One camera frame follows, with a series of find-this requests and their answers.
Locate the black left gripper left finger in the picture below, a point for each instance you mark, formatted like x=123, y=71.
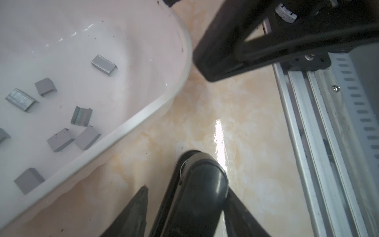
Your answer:
x=131, y=222

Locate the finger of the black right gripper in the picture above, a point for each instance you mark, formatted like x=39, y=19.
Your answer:
x=226, y=50

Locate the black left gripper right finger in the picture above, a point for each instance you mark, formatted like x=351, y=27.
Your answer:
x=239, y=221

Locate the grey staple strip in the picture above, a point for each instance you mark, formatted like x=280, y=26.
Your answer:
x=103, y=64
x=45, y=86
x=28, y=180
x=81, y=116
x=60, y=140
x=21, y=100
x=87, y=138

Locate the white plastic tray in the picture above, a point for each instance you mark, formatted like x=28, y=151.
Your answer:
x=152, y=49

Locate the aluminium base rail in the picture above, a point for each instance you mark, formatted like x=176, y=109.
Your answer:
x=335, y=138

